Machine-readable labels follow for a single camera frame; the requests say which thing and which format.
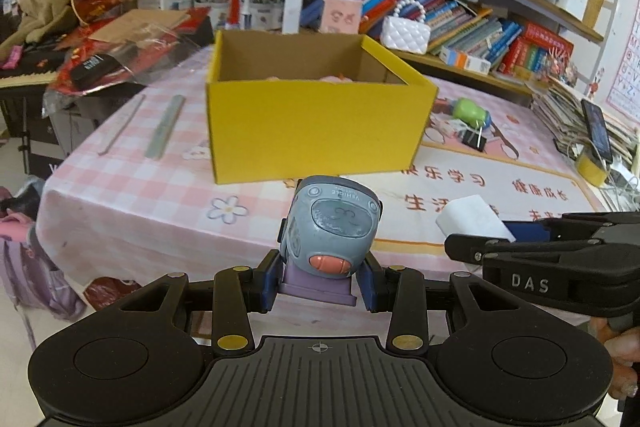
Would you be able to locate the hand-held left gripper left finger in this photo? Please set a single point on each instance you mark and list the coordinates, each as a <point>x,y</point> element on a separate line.
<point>267,282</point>

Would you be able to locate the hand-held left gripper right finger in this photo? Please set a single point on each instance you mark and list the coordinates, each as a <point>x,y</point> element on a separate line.
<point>372,287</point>

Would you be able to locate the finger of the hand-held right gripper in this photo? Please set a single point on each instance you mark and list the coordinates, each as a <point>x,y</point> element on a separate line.
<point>465,247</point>
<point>530,231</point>

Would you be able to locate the white rectangular block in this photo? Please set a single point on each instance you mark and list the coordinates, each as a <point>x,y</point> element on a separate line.
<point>472,217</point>

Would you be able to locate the grey-blue toy robot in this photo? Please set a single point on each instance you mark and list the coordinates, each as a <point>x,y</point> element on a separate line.
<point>330,227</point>

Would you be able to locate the yellow cardboard box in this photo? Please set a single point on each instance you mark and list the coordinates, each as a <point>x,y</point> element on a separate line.
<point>310,127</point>

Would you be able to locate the pink plush toy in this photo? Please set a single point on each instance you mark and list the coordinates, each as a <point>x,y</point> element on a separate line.
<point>332,79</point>

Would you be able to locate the person's right hand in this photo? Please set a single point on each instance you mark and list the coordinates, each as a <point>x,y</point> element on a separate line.
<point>625,357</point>

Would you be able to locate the yellow tape roll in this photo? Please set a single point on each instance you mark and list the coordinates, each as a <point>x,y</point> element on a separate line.
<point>590,169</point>

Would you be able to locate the black binder clip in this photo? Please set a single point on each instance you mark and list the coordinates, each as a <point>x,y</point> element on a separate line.
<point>472,140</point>

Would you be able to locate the black smartphone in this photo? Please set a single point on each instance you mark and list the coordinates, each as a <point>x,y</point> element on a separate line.
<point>596,129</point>

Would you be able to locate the stack of books and papers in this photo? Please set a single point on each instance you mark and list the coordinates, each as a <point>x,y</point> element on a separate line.
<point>555,107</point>

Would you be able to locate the green plastic toy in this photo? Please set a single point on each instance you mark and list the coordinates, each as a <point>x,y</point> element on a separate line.
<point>470,109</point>

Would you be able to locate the pink printed tablecloth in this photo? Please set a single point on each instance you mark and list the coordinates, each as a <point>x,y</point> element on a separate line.
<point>150,207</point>

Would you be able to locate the red plastic bag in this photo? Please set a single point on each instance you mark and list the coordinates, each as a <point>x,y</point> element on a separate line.
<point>110,292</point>

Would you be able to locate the row of red dictionaries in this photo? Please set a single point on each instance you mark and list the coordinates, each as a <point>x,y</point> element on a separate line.
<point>535,52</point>

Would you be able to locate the orange and blue small box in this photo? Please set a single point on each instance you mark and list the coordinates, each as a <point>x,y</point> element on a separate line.
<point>465,59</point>

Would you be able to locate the grey metal ruler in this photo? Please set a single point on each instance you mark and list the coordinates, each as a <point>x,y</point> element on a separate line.
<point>165,127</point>

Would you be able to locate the thin grey stick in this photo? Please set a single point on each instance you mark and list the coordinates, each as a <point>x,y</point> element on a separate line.
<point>122,124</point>

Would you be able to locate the white quilted pearl handbag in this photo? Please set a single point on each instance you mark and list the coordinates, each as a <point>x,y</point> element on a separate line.
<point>405,32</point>

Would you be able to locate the row of blue leaning books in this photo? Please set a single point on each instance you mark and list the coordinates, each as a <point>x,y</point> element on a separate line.
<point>450,17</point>

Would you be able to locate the white pen container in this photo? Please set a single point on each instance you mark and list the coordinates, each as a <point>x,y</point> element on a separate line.
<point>571,2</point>

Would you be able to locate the pink purple backpack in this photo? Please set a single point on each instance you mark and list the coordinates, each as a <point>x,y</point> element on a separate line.
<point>30,272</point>

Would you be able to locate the pink printed box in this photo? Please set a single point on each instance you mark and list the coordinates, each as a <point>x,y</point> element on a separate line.
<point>341,14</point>

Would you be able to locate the white desk pen holder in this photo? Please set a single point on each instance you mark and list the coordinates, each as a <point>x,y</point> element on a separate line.
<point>265,14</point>

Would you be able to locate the red plastic packaging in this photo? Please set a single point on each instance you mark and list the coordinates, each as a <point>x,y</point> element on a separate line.
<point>192,24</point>

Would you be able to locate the black labelled packet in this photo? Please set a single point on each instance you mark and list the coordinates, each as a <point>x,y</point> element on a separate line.
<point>95,68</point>

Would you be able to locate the red white figurine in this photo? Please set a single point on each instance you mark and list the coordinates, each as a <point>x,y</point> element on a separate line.
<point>235,2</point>

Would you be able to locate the brown cardboard sheet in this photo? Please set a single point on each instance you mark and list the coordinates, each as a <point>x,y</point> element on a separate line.
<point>135,22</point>

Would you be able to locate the black piano keyboard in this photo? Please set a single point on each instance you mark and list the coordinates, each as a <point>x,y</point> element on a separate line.
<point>25,77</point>

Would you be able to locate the wall letter chart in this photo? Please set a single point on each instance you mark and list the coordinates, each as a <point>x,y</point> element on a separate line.
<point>627,57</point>

